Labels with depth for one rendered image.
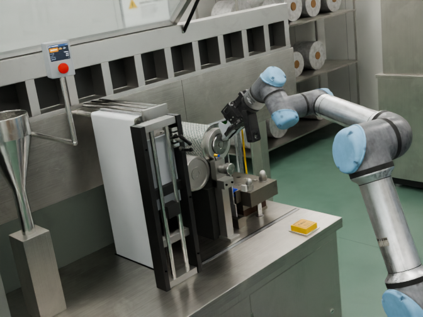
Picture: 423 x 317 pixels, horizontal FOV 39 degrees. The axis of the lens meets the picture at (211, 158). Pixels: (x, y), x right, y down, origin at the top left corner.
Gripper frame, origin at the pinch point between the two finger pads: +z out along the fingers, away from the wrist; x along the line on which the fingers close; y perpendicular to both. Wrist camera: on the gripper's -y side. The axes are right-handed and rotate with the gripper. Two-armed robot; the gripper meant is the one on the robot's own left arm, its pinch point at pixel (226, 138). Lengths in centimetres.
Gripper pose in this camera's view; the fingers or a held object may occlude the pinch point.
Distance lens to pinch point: 214.5
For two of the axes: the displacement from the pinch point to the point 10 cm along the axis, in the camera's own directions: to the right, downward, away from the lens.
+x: -7.0, 2.9, -6.5
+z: -4.6, 5.1, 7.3
